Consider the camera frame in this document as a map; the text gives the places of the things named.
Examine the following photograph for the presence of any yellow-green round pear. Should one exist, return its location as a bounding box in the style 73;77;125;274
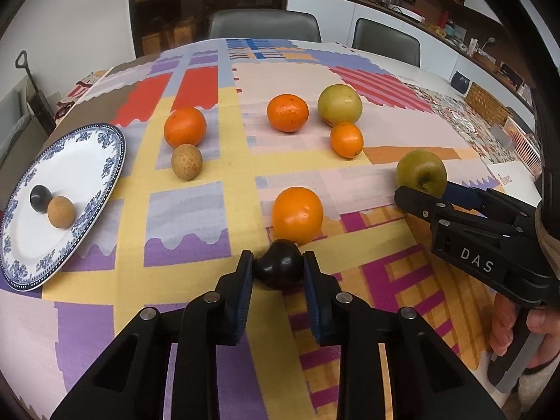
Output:
317;84;363;127

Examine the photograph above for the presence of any black shovel-handled tool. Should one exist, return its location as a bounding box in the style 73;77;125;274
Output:
15;51;57;135

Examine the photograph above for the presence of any colourful patchwork tablecloth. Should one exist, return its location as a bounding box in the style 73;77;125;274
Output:
0;37;543;420

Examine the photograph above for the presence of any white low cabinet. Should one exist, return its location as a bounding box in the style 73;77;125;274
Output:
286;0;532;110

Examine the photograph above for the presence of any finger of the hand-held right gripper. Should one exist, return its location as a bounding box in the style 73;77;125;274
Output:
445;182;543;228
394;185;519;246

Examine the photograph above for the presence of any dark wooden shelf unit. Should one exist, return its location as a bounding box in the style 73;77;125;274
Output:
128;0;289;58

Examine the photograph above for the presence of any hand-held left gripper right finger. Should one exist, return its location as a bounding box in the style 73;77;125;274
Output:
302;250;508;420

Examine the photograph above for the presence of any grey upholstered chair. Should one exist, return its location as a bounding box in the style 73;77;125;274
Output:
351;17;422;68
207;8;323;44

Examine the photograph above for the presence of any person's right hand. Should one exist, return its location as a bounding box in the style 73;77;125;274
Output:
489;292;560;372

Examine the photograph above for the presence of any small oval orange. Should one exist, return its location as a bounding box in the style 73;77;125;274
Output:
330;121;364;159

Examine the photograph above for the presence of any smooth brown round fruit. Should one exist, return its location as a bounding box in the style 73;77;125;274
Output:
47;196;76;229

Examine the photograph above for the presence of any white slatted basket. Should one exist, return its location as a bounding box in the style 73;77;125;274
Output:
502;117;542;176

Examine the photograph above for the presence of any blue-rimmed white plate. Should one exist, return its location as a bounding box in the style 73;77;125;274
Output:
0;123;127;292

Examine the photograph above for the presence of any dark purple plum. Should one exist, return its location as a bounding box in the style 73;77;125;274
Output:
254;239;304;291
29;184;53;214

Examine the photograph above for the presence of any speckled brown round fruit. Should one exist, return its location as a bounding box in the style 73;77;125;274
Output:
171;144;204;181

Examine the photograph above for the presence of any green apple with stem hollow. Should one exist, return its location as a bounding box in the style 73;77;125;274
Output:
395;150;449;195

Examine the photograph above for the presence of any large orange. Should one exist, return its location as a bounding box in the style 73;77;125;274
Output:
272;186;324;246

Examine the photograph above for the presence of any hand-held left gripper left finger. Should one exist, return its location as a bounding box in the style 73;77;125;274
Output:
49;250;254;420

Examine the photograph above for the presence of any flat mandarin orange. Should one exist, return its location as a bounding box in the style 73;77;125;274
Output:
267;94;309;133

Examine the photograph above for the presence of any medium orange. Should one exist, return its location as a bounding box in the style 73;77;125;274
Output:
163;107;207;148

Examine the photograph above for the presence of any woven wicker basket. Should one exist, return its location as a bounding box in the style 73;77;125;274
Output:
464;82;513;126

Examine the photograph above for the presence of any small black bag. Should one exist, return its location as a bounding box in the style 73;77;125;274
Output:
450;70;473;94

